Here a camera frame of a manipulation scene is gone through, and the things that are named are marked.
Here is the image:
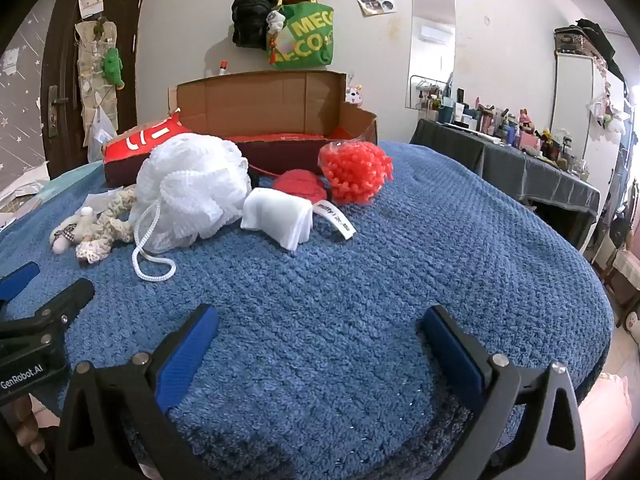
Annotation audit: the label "light blue cloth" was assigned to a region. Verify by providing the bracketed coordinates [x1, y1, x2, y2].
[32, 167, 103, 201]

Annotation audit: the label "red plush toy with label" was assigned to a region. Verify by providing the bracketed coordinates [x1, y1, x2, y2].
[272, 169, 357, 238]

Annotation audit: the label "red pouf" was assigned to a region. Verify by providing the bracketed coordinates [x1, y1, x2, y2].
[318, 140, 394, 205]

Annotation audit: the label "cream crochet toy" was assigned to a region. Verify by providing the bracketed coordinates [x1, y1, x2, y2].
[75, 185, 138, 263]

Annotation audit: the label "white mesh bath pouf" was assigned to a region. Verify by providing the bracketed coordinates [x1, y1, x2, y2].
[131, 132, 251, 281]

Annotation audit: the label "metal door handle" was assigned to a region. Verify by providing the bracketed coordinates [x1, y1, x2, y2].
[47, 85, 68, 138]

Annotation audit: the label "green tote bag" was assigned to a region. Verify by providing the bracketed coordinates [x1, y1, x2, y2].
[267, 1, 335, 71]

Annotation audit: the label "pink bedding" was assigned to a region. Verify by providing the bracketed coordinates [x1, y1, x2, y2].
[575, 372, 632, 480]

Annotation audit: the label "small cream plush doll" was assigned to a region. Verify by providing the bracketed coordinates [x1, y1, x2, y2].
[49, 206, 98, 255]

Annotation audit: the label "white papers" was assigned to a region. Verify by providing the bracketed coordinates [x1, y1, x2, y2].
[0, 162, 51, 231]

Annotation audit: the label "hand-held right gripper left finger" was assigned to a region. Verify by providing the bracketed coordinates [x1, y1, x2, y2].
[54, 304, 221, 480]

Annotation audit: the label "beige hanging door organizer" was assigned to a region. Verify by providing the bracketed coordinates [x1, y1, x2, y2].
[75, 19, 121, 161]

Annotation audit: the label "white refrigerator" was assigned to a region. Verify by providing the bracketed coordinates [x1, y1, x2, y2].
[550, 52, 626, 171]

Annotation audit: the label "row of cosmetics bottles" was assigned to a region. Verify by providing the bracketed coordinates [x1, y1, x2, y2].
[410, 72, 591, 181]

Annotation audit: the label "black bag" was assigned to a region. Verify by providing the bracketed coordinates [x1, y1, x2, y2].
[231, 0, 277, 51]

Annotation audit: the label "red and brown cardboard box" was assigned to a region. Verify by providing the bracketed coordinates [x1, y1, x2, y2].
[102, 71, 379, 188]

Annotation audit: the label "blue knitted blanket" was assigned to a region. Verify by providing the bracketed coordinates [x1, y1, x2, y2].
[0, 140, 616, 480]

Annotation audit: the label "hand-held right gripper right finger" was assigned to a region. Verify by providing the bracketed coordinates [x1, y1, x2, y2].
[422, 305, 586, 480]

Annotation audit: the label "dark wooden door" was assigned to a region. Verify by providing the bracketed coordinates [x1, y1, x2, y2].
[41, 0, 148, 178]

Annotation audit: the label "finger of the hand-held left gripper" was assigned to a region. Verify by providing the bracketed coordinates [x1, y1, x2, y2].
[0, 261, 41, 303]
[0, 278, 96, 346]

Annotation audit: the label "table with grey cloth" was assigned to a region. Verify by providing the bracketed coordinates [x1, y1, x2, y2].
[410, 119, 601, 251]

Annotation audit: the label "person's left hand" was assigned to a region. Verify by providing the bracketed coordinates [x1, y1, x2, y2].
[7, 394, 48, 458]

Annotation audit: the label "green plush frog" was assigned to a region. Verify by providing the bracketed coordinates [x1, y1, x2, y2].
[101, 47, 126, 92]

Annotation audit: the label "wall mirror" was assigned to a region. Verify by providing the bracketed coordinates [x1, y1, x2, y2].
[406, 0, 457, 111]

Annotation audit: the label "black bags on cabinet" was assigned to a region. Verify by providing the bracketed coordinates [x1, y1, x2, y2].
[554, 19, 626, 81]

